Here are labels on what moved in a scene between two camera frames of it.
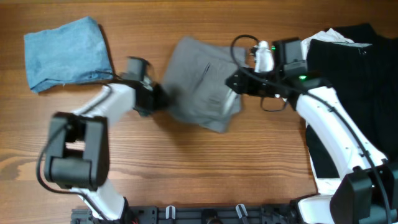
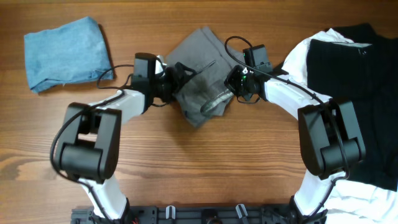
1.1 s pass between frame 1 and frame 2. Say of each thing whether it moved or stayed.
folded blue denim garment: stayed
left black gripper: moved
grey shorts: moved
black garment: stayed
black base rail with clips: stayed
